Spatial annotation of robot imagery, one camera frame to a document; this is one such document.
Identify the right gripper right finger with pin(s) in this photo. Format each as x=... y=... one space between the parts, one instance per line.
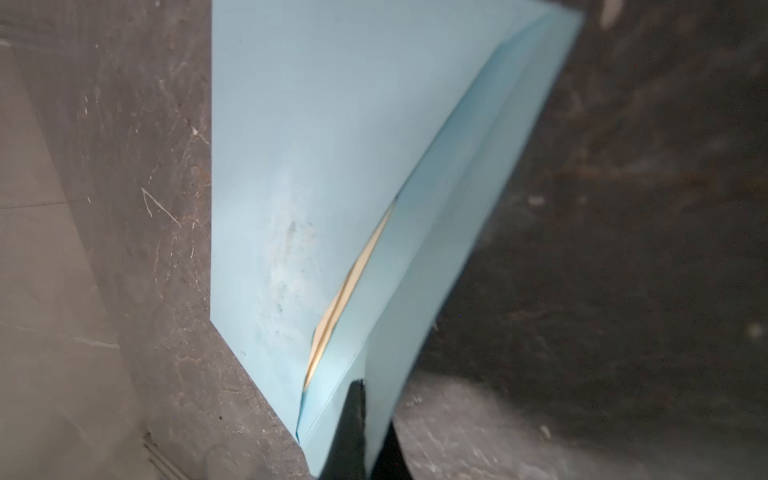
x=390 y=463

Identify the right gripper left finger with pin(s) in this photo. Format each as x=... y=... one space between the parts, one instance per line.
x=346 y=458

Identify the beige letter paper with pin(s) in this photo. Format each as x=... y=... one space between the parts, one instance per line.
x=330 y=318

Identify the light blue envelope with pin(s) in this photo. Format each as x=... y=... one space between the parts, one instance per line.
x=323 y=114

